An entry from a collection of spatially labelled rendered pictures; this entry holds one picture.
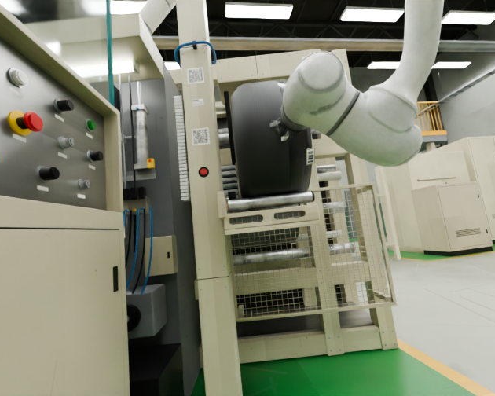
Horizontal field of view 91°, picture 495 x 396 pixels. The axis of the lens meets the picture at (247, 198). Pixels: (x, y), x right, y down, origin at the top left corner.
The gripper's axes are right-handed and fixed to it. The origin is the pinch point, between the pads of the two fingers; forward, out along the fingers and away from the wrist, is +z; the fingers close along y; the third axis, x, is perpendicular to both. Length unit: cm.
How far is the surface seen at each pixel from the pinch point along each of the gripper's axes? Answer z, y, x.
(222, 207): 7.9, 24.3, 22.4
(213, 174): 21.4, 28.2, 8.7
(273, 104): 5.2, 1.8, -12.3
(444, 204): 339, -328, 70
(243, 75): 56, 9, -49
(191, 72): 28, 34, -39
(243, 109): 5.7, 12.6, -11.9
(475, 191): 352, -397, 54
